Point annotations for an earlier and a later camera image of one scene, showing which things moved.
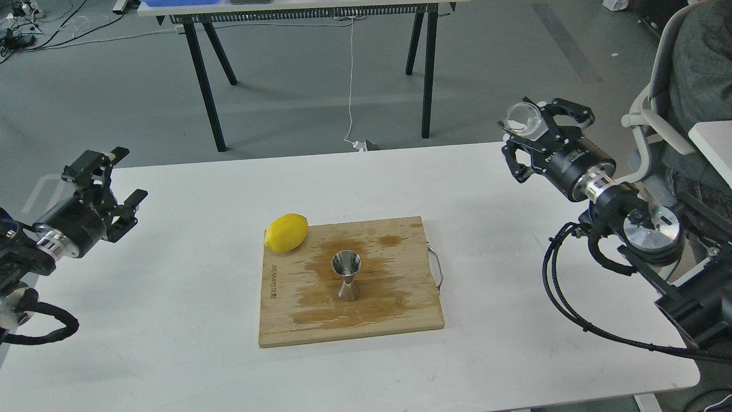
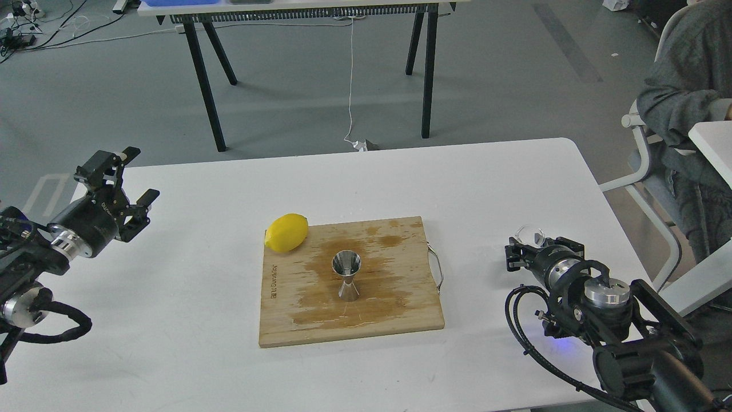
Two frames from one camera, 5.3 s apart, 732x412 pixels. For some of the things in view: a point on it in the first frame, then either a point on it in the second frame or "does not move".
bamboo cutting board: x=350 y=281 does not move
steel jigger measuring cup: x=347 y=263 does not move
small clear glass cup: x=522 y=119 -> x=530 y=235
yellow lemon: x=286 y=233 does not move
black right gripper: x=562 y=154 -> x=551 y=262
